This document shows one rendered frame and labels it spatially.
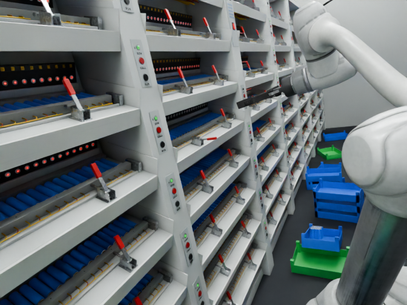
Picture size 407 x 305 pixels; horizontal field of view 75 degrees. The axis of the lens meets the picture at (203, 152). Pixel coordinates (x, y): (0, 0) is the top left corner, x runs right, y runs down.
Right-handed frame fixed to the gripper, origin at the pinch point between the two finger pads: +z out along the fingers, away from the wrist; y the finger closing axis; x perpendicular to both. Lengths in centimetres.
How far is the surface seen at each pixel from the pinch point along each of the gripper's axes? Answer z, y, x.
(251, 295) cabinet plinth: 31, -5, -95
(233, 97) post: 11.7, 16.0, 3.9
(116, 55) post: 7, -54, 24
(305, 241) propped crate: 7, 34, -90
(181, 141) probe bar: 15.6, -31.3, -3.9
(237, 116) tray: 12.8, 15.7, -5.5
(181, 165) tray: 11.3, -41.4, -10.4
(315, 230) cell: 5, 53, -95
